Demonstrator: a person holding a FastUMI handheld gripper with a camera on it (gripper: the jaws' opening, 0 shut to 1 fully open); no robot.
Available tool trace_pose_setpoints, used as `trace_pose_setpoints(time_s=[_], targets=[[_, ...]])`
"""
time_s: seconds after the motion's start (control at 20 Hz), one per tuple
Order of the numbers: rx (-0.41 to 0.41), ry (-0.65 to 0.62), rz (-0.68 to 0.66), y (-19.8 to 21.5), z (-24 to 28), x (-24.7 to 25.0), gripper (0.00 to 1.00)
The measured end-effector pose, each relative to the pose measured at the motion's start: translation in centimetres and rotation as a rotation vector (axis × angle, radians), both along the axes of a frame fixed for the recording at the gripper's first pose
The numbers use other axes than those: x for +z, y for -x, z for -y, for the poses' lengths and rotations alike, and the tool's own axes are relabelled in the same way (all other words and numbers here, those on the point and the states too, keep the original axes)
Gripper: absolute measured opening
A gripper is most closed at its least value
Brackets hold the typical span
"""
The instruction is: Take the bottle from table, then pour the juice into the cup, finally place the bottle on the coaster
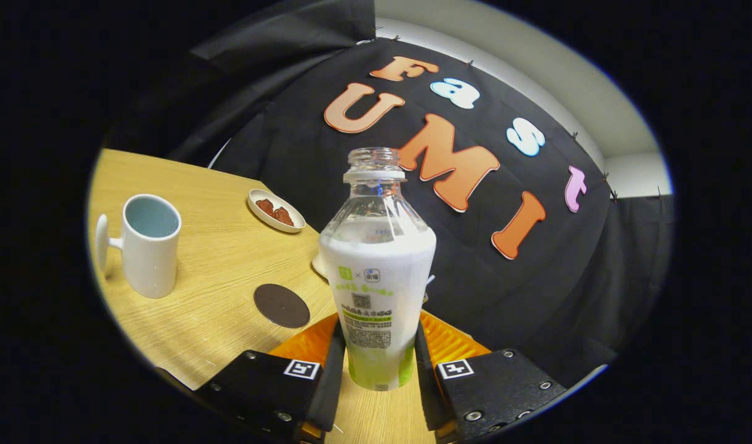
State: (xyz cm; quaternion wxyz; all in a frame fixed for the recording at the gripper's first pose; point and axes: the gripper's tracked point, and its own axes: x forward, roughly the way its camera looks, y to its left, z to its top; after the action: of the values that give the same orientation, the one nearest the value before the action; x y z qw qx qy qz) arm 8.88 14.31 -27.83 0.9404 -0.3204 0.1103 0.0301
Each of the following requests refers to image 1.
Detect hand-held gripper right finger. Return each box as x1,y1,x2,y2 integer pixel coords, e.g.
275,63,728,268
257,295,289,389
415,308,568,443

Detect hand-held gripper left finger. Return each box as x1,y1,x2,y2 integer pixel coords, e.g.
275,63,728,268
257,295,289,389
194,311,347,443

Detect dark brown round coaster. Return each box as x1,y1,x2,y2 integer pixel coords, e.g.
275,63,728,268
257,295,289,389
254,283,311,329

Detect clear bottle with white label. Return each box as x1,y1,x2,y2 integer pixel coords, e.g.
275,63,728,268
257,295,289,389
318,147,437,392

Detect white cup with blue inside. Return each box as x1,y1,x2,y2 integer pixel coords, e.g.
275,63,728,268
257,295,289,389
95,194,183,299

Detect wooden table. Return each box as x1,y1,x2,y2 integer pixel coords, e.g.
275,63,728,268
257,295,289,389
87,148,438,444

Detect white oval plate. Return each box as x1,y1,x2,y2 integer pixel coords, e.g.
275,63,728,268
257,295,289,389
247,189,307,234

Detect reddish brown meat portion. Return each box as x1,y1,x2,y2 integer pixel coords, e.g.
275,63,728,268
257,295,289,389
255,199,294,226

